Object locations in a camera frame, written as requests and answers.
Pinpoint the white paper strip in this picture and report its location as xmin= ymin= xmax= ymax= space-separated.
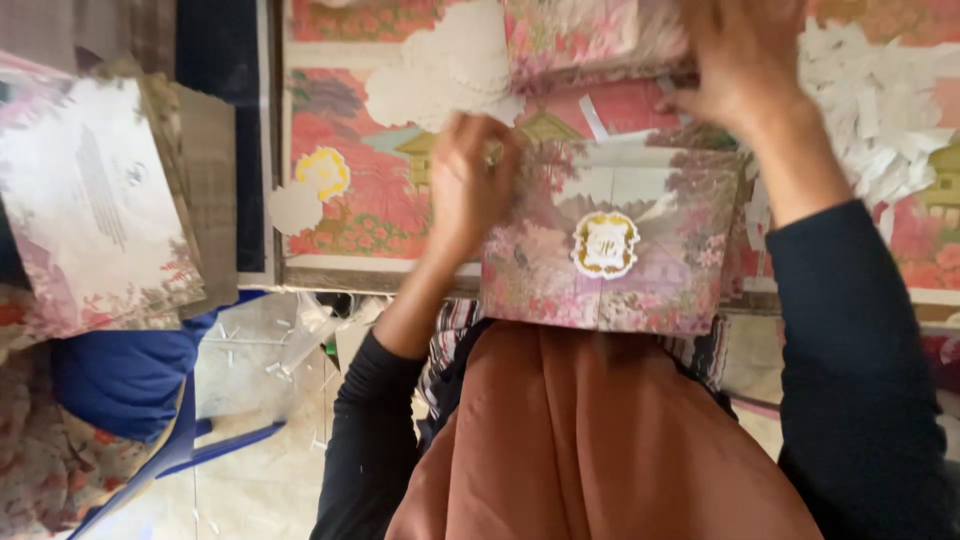
xmin=577 ymin=93 xmax=610 ymax=144

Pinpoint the pile of white cloud cutouts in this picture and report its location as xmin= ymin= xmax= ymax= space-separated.
xmin=363 ymin=0 xmax=526 ymax=135

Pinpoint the stack of floral cards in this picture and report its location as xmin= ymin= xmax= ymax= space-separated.
xmin=504 ymin=0 xmax=702 ymax=90

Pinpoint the person's brown headscarf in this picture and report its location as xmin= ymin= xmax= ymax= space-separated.
xmin=385 ymin=321 xmax=826 ymax=540

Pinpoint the person's striped garment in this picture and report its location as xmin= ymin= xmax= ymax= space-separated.
xmin=417 ymin=298 xmax=730 ymax=432

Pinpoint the large floral printed sheet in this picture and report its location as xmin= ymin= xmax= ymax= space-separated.
xmin=281 ymin=0 xmax=960 ymax=301

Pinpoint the stack of pale floral envelopes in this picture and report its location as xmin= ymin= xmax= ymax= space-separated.
xmin=0 ymin=51 xmax=208 ymax=340

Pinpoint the clear plastic bag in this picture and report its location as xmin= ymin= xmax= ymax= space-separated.
xmin=277 ymin=292 xmax=354 ymax=376

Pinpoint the floral envelope with gold seal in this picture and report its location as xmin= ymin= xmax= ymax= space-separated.
xmin=480 ymin=138 xmax=747 ymax=336

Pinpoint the yellow and white crest sticker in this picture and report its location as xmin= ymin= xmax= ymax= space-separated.
xmin=294 ymin=146 xmax=352 ymax=202

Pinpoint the pile of white paper strips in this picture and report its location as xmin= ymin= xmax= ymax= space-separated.
xmin=746 ymin=18 xmax=960 ymax=252

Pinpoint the blue plastic chair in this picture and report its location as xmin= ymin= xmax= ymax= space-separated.
xmin=66 ymin=367 xmax=288 ymax=540

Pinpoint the person's left hand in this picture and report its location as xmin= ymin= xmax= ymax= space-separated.
xmin=427 ymin=112 xmax=526 ymax=261

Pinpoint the person's right hand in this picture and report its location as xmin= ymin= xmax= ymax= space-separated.
xmin=655 ymin=0 xmax=820 ymax=141

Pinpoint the brown cardboard sheet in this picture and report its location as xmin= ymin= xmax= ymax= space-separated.
xmin=166 ymin=81 xmax=241 ymax=320

